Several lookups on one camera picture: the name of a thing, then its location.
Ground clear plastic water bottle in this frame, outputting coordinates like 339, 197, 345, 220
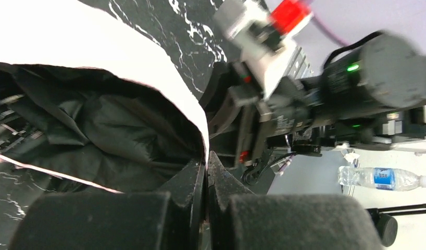
337, 166, 426, 192

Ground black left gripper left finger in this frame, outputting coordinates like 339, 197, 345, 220
9, 161, 205, 249

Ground black and pink folding umbrella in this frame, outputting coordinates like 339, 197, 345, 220
0, 1, 209, 193

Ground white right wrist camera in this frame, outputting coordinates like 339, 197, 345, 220
213, 1, 314, 99

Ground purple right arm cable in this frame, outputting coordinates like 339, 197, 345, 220
303, 0, 350, 47

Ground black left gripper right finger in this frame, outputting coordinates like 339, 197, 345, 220
207, 152, 382, 249

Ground black stand with wheel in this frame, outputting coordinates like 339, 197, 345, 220
366, 203, 426, 247

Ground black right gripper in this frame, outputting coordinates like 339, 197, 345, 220
199, 62, 321, 180

